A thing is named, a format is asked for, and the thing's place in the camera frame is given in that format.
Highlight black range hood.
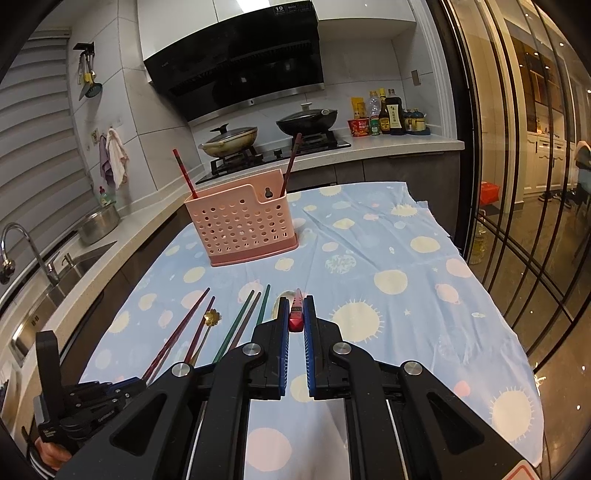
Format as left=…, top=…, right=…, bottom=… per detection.
left=137, top=0, right=325, bottom=123

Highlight yellow cooking oil bottle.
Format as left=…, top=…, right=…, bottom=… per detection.
left=470, top=222, right=491, bottom=265

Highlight blue planet print tablecloth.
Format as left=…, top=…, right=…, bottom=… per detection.
left=78, top=181, right=544, bottom=469

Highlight chrome kitchen faucet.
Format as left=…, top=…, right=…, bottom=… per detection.
left=0, top=222, right=62, bottom=287

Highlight dark red chopstick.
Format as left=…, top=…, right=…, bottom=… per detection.
left=280, top=133, right=304, bottom=193

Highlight purple hanging cloth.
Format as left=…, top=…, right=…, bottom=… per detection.
left=98, top=136, right=114, bottom=186

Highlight brown chopstick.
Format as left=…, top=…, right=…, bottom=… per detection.
left=228, top=294, right=262, bottom=352

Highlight white wall cabinet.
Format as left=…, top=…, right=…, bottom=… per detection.
left=317, top=0, right=417, bottom=22

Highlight stainless steel pot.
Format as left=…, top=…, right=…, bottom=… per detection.
left=76, top=203, right=122, bottom=245

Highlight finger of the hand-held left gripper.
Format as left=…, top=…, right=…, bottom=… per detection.
left=67, top=377, right=148, bottom=403
left=58, top=390, right=139, bottom=437

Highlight yellow cap sauce bottle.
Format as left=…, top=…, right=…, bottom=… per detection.
left=379, top=89, right=392, bottom=134

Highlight white window blinds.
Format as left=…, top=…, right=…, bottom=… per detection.
left=0, top=30, right=106, bottom=259

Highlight black wok with lid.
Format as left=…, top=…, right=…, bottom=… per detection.
left=276, top=102, right=339, bottom=137

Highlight white hanging towel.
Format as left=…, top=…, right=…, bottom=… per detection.
left=105, top=128, right=130, bottom=190

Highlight dark soy sauce bottle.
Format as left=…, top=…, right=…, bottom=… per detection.
left=387, top=89, right=407, bottom=136

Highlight pink perforated utensil basket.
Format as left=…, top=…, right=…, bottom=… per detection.
left=185, top=168, right=300, bottom=267

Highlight beige pan with glass lid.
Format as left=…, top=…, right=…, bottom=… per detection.
left=198, top=122, right=259, bottom=158

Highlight gold flower spoon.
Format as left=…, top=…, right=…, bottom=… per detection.
left=188, top=308, right=223, bottom=366

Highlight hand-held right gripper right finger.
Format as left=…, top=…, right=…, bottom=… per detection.
left=302, top=295, right=532, bottom=480

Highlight person's left hand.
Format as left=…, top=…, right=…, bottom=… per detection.
left=32, top=438, right=75, bottom=472

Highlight green chopstick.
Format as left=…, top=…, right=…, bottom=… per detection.
left=256, top=284, right=271, bottom=326
left=212, top=290, right=256, bottom=363

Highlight black gas stove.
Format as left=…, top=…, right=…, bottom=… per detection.
left=210, top=130, right=352, bottom=176

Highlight red twisted chopstick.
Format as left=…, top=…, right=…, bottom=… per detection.
left=143, top=287, right=211, bottom=384

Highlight small dark seasoning jars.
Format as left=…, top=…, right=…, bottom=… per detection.
left=404, top=109, right=431, bottom=136

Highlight glass sliding door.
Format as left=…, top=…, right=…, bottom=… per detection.
left=429, top=0, right=591, bottom=480

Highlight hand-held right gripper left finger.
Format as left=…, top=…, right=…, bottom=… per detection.
left=55, top=318, right=291, bottom=480

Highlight stainless steel sink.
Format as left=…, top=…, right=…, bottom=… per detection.
left=0, top=240, right=116, bottom=333

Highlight maroon chopstick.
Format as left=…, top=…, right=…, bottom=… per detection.
left=184, top=296, right=217, bottom=366

